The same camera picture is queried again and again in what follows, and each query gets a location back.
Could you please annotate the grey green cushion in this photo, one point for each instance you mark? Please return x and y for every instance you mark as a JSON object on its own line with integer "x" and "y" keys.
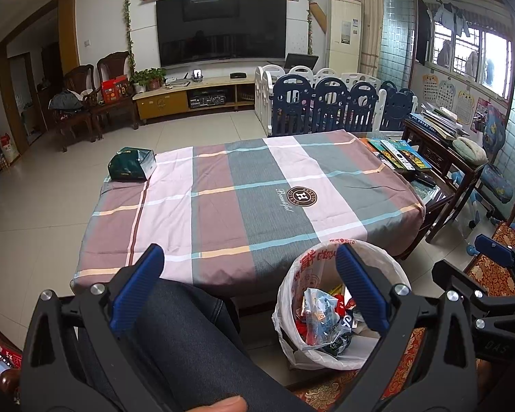
{"x": 469, "y": 151}

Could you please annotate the dark wooden side table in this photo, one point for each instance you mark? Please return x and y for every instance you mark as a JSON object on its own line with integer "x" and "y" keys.
{"x": 453, "y": 176}

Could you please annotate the plaid tablecloth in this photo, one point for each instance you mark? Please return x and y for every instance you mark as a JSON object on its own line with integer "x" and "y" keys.
{"x": 233, "y": 217}

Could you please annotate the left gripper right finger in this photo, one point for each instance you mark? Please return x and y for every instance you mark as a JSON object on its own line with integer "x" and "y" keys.
{"x": 368, "y": 286}

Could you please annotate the wooden tv cabinet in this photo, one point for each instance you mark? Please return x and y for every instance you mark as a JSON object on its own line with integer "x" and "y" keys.
{"x": 214, "y": 93}

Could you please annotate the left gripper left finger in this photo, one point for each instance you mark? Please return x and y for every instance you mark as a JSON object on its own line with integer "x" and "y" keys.
{"x": 131, "y": 287}

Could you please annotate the colourful books on table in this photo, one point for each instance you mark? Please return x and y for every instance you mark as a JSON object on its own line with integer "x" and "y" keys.
{"x": 398, "y": 154}

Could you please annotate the green tissue box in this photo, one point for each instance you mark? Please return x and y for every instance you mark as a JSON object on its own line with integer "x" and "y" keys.
{"x": 132, "y": 164}

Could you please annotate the stack of books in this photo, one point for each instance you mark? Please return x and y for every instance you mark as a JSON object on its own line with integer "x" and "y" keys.
{"x": 440, "y": 122}

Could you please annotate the navy white baby fence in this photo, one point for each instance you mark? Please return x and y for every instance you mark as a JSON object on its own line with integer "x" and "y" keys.
{"x": 301, "y": 101}

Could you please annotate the beige curtain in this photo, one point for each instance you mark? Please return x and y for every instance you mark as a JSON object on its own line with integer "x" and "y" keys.
{"x": 372, "y": 35}

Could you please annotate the white lined trash bin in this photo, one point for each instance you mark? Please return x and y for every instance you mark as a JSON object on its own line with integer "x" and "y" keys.
{"x": 317, "y": 268}

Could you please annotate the red gift box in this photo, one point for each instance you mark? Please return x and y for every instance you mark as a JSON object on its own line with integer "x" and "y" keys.
{"x": 115, "y": 89}

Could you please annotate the potted green plant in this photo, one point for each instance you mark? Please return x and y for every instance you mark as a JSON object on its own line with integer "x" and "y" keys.
{"x": 148, "y": 79}

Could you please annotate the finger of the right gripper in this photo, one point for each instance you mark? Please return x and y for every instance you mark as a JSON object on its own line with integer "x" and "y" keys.
{"x": 499, "y": 253}
{"x": 456, "y": 284}

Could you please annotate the light blue face mask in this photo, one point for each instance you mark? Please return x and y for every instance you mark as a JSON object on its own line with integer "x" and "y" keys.
{"x": 321, "y": 318}

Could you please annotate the white standing air conditioner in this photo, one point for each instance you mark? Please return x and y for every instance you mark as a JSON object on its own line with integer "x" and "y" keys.
{"x": 344, "y": 36}

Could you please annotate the dark wooden armchair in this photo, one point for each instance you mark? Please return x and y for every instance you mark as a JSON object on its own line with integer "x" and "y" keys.
{"x": 81, "y": 101}

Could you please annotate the large black television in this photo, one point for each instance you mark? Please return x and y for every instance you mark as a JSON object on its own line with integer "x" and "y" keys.
{"x": 196, "y": 30}

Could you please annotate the person's leg in jeans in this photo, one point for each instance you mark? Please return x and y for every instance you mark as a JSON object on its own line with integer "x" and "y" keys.
{"x": 183, "y": 351}

